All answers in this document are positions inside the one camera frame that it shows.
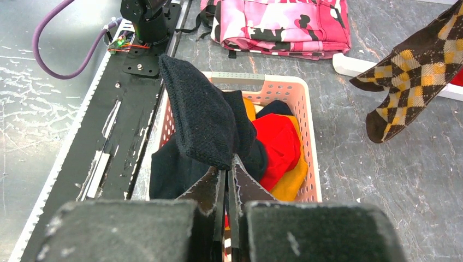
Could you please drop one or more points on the red cloth in basket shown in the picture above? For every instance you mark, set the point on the red cloth in basket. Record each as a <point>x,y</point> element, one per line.
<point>282,147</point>

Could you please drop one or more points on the black sock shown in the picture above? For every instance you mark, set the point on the black sock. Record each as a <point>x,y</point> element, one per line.
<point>211,125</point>

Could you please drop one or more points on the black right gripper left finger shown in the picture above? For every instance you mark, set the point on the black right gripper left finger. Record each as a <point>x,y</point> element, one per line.
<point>188,228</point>

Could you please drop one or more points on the argyle brown yellow sock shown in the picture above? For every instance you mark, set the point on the argyle brown yellow sock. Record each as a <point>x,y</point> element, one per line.
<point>400,108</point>

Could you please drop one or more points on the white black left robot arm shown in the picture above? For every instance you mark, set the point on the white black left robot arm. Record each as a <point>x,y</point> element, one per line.
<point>148,20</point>

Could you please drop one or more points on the yellow cloth in basket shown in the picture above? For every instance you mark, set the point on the yellow cloth in basket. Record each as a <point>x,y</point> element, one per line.
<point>287,187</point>

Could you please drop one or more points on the pink perforated plastic basket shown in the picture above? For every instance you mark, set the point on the pink perforated plastic basket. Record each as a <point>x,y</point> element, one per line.
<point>290,89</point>

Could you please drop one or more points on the pink camouflage folded cloth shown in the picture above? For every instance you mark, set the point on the pink camouflage folded cloth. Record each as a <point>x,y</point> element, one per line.
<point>303,29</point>

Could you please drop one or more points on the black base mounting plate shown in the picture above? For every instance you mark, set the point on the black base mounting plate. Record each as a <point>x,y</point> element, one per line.
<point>104,149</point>

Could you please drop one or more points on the red white santa sock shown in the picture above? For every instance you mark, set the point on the red white santa sock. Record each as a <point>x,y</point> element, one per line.
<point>458,79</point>

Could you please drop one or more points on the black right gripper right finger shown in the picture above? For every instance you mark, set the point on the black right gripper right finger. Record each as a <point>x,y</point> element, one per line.
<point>265,229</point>

